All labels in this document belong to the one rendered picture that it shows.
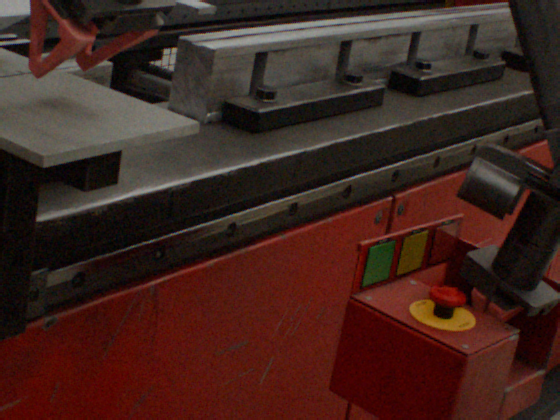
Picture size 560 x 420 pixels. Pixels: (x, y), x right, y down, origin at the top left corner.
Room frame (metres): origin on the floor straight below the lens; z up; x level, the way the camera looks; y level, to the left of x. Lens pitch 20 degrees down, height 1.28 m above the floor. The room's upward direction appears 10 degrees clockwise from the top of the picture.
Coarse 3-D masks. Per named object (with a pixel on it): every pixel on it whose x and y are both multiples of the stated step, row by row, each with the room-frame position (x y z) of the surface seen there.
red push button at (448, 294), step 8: (432, 288) 1.15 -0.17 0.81; (440, 288) 1.15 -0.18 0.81; (448, 288) 1.15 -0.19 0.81; (456, 288) 1.16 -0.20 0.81; (432, 296) 1.14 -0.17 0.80; (440, 296) 1.13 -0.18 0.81; (448, 296) 1.13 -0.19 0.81; (456, 296) 1.14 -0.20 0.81; (464, 296) 1.15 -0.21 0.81; (440, 304) 1.13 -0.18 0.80; (448, 304) 1.13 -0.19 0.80; (456, 304) 1.13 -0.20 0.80; (432, 312) 1.15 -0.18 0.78; (440, 312) 1.14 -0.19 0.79; (448, 312) 1.14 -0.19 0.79
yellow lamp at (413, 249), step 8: (424, 232) 1.25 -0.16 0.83; (408, 240) 1.22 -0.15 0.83; (416, 240) 1.24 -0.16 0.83; (424, 240) 1.25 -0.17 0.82; (408, 248) 1.23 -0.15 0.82; (416, 248) 1.24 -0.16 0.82; (424, 248) 1.25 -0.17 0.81; (408, 256) 1.23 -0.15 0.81; (416, 256) 1.24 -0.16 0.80; (400, 264) 1.22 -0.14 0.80; (408, 264) 1.23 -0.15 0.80; (416, 264) 1.25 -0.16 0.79; (400, 272) 1.22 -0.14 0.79
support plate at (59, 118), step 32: (0, 64) 1.03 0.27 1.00; (0, 96) 0.93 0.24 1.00; (32, 96) 0.95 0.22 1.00; (64, 96) 0.96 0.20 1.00; (96, 96) 0.98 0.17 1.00; (128, 96) 0.99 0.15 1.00; (0, 128) 0.85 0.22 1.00; (32, 128) 0.86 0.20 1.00; (64, 128) 0.87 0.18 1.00; (96, 128) 0.89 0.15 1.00; (128, 128) 0.90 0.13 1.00; (160, 128) 0.92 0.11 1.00; (192, 128) 0.95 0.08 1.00; (32, 160) 0.81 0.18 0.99; (64, 160) 0.82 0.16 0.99
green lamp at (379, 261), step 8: (376, 248) 1.18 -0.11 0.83; (384, 248) 1.19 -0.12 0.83; (392, 248) 1.20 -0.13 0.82; (368, 256) 1.17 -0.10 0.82; (376, 256) 1.18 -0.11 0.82; (384, 256) 1.19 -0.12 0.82; (392, 256) 1.20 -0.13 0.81; (368, 264) 1.17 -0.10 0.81; (376, 264) 1.18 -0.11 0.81; (384, 264) 1.19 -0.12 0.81; (368, 272) 1.17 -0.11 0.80; (376, 272) 1.19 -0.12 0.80; (384, 272) 1.20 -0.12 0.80; (368, 280) 1.18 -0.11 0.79; (376, 280) 1.19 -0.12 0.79
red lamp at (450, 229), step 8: (456, 224) 1.30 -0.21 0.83; (440, 232) 1.27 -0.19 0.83; (448, 232) 1.29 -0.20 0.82; (440, 240) 1.28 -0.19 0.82; (448, 240) 1.29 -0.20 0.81; (432, 248) 1.27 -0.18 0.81; (440, 248) 1.28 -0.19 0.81; (448, 248) 1.29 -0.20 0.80; (432, 256) 1.27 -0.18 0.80; (440, 256) 1.28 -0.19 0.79; (448, 256) 1.30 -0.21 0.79
